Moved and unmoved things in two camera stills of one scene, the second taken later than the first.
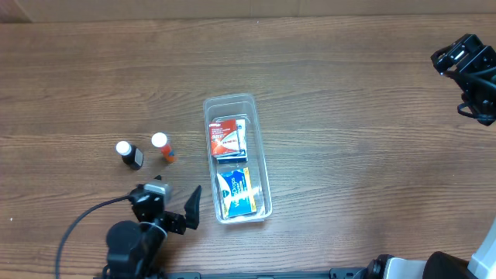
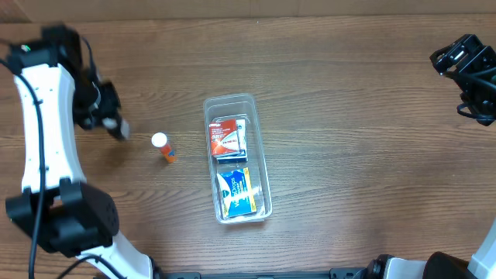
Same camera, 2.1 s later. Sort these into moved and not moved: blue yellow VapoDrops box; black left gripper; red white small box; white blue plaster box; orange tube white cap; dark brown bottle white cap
Moved: black left gripper; dark brown bottle white cap
Not moved: orange tube white cap; red white small box; white blue plaster box; blue yellow VapoDrops box
